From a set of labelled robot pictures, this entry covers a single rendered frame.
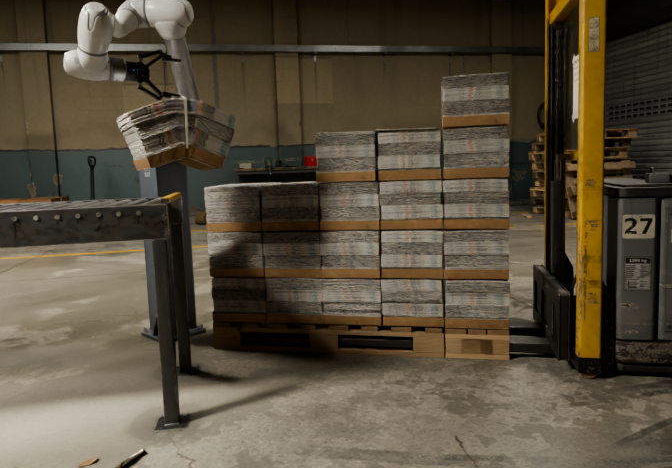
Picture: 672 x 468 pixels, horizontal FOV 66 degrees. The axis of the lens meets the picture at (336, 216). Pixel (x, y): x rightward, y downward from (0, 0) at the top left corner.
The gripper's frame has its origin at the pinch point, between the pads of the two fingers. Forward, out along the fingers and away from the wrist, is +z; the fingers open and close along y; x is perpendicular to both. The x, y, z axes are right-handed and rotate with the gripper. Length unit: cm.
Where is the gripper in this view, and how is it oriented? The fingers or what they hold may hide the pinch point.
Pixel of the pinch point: (177, 77)
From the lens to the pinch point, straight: 231.9
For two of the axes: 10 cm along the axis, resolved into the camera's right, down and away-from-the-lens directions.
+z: 8.6, -0.1, 5.2
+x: 5.2, 0.9, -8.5
